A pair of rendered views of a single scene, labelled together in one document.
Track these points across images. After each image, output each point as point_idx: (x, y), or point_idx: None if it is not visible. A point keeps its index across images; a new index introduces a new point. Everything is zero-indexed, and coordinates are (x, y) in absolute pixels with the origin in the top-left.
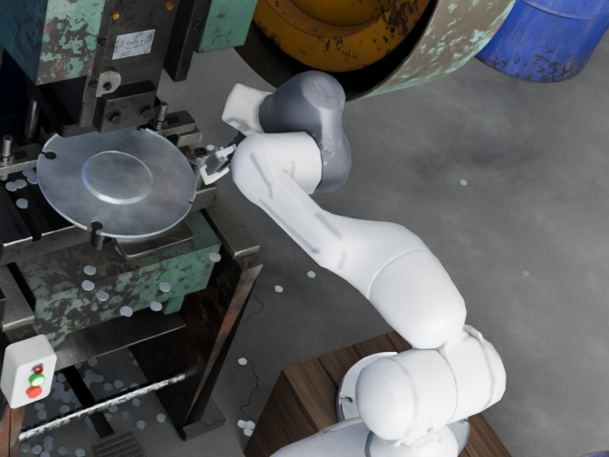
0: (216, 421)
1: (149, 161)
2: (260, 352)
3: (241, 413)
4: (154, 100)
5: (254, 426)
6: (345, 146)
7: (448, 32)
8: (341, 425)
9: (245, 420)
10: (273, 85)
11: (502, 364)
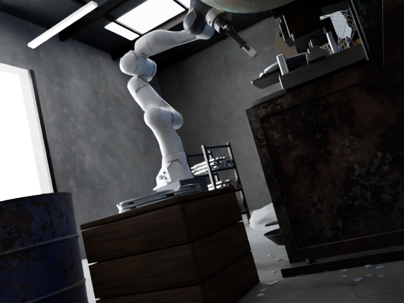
0: (283, 267)
1: (291, 63)
2: (315, 291)
3: (281, 282)
4: (288, 31)
5: (267, 284)
6: (186, 15)
7: None
8: (165, 108)
9: (276, 283)
10: (258, 11)
11: (121, 58)
